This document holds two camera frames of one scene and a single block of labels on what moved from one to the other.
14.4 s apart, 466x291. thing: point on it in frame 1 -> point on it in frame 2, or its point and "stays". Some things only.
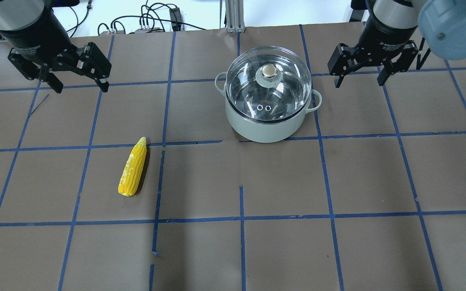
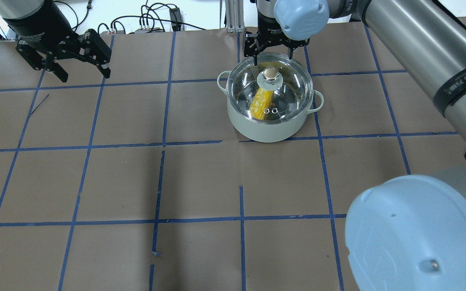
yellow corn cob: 132,170 -> 262,100
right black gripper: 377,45 -> 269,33
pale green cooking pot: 264,133 stays
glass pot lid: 268,83 stays
